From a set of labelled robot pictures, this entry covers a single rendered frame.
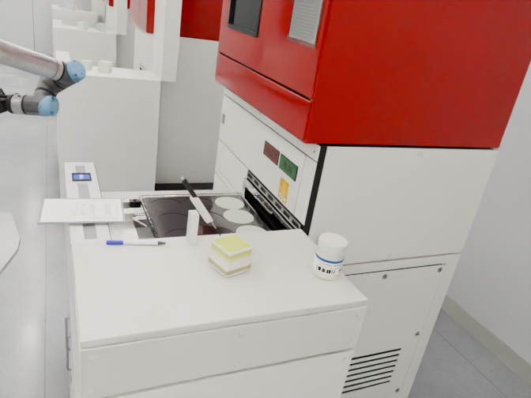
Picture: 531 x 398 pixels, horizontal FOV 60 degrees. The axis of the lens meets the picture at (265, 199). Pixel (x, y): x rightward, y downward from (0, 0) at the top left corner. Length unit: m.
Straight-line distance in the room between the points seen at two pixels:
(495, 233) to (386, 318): 1.15
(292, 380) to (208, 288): 0.30
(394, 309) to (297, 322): 0.80
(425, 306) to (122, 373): 1.24
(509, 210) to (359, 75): 1.61
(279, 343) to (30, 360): 1.47
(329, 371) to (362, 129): 0.64
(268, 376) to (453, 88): 0.96
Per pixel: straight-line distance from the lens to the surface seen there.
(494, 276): 2.80
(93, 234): 1.24
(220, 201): 1.60
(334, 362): 1.19
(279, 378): 1.13
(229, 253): 1.03
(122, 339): 0.92
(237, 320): 0.96
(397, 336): 1.90
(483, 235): 2.81
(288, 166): 1.42
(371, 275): 1.61
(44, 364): 2.29
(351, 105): 1.28
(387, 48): 1.30
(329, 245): 1.09
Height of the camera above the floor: 1.56
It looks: 23 degrees down
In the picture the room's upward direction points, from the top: 9 degrees clockwise
